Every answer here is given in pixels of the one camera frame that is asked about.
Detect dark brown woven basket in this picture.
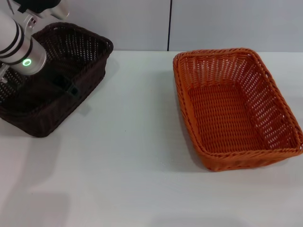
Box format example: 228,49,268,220
0,22,114,138

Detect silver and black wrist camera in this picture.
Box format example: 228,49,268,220
18,0,70,29

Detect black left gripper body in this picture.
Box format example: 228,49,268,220
19,70,68,97

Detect orange woven basket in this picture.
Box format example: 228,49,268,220
172,47,303,172

